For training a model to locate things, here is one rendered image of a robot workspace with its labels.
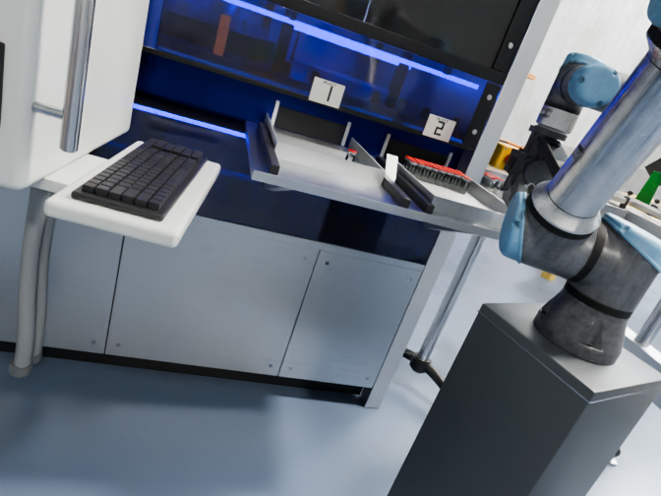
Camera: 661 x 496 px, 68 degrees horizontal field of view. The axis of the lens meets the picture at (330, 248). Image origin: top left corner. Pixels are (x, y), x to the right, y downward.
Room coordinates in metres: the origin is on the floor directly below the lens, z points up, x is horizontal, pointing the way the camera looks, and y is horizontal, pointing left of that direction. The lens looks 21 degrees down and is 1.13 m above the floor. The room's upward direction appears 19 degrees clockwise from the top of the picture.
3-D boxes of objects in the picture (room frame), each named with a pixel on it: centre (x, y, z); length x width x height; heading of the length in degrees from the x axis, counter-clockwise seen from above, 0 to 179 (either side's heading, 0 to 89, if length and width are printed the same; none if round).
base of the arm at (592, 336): (0.83, -0.48, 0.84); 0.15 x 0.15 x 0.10
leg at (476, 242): (1.72, -0.50, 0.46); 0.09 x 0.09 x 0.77; 18
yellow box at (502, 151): (1.54, -0.41, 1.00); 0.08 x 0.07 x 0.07; 18
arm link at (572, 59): (1.11, -0.36, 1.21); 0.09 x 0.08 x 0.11; 177
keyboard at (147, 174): (0.88, 0.37, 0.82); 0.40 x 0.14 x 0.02; 11
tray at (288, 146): (1.24, 0.11, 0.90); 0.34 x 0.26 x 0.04; 18
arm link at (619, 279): (0.83, -0.47, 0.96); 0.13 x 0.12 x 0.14; 87
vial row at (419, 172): (1.35, -0.21, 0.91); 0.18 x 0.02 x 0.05; 108
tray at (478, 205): (1.24, -0.25, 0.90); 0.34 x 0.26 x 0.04; 18
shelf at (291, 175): (1.23, -0.07, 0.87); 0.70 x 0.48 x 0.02; 108
